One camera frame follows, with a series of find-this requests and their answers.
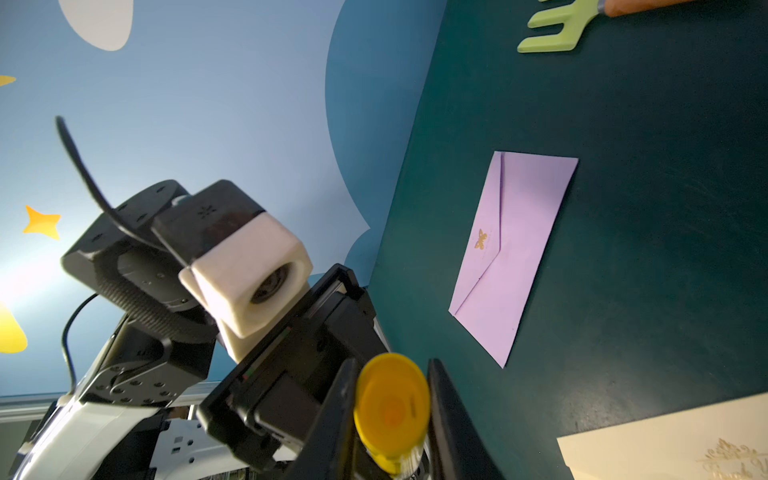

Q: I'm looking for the yellow glue stick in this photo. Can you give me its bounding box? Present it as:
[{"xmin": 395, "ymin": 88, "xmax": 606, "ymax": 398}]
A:
[{"xmin": 353, "ymin": 353, "xmax": 431, "ymax": 479}]

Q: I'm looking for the green toy garden fork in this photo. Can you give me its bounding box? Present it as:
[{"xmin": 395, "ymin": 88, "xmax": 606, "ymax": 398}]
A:
[{"xmin": 517, "ymin": 0, "xmax": 690, "ymax": 54}]

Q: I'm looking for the purple envelope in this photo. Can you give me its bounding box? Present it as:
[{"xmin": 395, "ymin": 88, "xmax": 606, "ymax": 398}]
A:
[{"xmin": 449, "ymin": 151, "xmax": 578, "ymax": 367}]

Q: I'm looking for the cream yellow envelope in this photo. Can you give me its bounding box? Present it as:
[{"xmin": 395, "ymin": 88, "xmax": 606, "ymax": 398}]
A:
[{"xmin": 557, "ymin": 393, "xmax": 767, "ymax": 479}]

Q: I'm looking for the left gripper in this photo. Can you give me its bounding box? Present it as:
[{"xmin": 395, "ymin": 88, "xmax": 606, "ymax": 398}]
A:
[{"xmin": 199, "ymin": 264, "xmax": 504, "ymax": 480}]

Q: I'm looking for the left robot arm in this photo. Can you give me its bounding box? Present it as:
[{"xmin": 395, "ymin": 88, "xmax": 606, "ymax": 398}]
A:
[{"xmin": 10, "ymin": 180, "xmax": 501, "ymax": 479}]

